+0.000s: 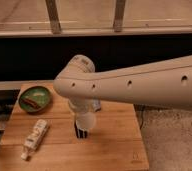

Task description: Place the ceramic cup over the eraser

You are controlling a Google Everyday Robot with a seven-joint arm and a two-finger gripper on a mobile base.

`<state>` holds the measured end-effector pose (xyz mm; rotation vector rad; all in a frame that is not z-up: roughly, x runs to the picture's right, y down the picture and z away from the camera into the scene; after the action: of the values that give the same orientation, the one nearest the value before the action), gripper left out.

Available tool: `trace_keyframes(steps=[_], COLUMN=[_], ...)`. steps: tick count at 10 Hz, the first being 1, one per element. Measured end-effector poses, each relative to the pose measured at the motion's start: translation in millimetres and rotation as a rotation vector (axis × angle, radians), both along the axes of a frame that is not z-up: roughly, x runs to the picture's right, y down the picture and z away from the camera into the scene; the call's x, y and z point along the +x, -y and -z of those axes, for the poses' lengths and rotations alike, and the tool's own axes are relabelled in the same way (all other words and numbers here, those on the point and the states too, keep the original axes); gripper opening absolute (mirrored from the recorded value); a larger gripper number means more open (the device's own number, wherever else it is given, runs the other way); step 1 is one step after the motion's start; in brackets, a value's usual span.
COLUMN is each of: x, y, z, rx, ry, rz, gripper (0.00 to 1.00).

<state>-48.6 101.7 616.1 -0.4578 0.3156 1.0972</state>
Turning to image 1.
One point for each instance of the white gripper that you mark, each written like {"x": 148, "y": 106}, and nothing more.
{"x": 80, "y": 106}

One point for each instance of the white ceramic cup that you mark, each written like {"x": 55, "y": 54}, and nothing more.
{"x": 86, "y": 121}

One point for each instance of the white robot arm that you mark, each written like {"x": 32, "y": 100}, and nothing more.
{"x": 164, "y": 84}

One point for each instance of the black white striped eraser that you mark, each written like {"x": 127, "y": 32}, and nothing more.
{"x": 80, "y": 133}

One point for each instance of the green ceramic bowl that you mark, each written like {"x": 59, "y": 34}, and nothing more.
{"x": 40, "y": 94}

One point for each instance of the white tube package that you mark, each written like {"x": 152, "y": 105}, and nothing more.
{"x": 33, "y": 140}

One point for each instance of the red chili pepper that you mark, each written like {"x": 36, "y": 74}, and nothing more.
{"x": 31, "y": 103}

